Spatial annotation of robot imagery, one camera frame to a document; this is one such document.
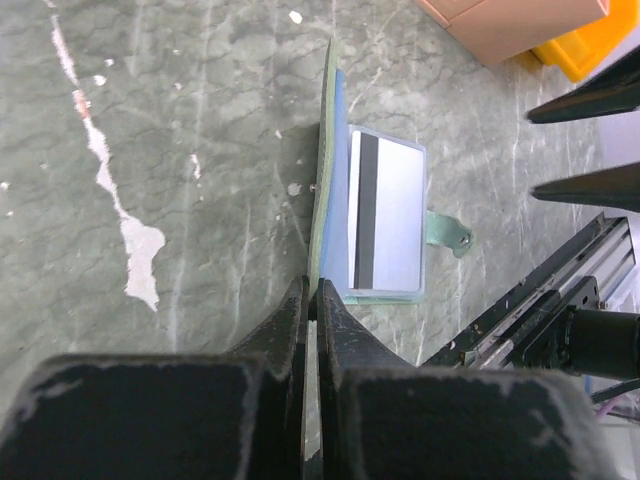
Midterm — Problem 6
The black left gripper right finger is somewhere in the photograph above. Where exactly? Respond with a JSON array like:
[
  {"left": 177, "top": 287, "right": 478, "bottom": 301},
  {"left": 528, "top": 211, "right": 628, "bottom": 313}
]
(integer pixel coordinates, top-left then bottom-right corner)
[{"left": 316, "top": 280, "right": 618, "bottom": 479}]

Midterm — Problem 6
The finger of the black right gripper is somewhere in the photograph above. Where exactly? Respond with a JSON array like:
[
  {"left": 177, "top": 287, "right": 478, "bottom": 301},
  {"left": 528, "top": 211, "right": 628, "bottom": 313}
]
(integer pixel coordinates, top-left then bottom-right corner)
[
  {"left": 527, "top": 47, "right": 639, "bottom": 123},
  {"left": 532, "top": 163, "right": 640, "bottom": 207}
]

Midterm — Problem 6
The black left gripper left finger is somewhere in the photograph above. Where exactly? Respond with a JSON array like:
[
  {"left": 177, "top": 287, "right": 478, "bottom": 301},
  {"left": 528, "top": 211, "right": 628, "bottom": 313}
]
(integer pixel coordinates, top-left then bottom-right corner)
[{"left": 1, "top": 277, "right": 309, "bottom": 479}]

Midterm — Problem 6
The aluminium frame rail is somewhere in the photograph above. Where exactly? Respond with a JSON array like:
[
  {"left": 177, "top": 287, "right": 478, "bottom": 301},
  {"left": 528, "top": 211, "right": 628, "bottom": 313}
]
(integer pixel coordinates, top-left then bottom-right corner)
[{"left": 424, "top": 214, "right": 637, "bottom": 370}]

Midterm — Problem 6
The cardboard box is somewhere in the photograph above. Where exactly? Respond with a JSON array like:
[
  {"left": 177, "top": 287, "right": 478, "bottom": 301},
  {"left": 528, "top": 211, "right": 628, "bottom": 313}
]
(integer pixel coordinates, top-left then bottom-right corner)
[{"left": 418, "top": 0, "right": 610, "bottom": 65}]

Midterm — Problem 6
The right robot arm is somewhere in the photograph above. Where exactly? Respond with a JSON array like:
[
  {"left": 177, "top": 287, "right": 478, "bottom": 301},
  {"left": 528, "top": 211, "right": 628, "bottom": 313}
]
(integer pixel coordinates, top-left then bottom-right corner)
[{"left": 523, "top": 48, "right": 639, "bottom": 380}]

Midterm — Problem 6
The green card holder wallet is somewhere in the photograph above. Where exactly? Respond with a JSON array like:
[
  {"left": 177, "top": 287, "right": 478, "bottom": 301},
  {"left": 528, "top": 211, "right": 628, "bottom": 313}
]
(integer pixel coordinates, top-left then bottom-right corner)
[{"left": 308, "top": 39, "right": 474, "bottom": 305}]

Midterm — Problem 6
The silver magnetic stripe card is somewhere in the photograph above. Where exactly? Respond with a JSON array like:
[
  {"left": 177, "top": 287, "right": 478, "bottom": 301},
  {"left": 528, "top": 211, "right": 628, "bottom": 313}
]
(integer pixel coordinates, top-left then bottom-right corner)
[{"left": 348, "top": 129, "right": 426, "bottom": 294}]

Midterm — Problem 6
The yellow bin with boxes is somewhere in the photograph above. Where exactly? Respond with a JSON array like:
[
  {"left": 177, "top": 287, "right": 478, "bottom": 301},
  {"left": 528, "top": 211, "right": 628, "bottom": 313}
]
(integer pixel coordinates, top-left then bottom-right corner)
[{"left": 530, "top": 0, "right": 639, "bottom": 83}]

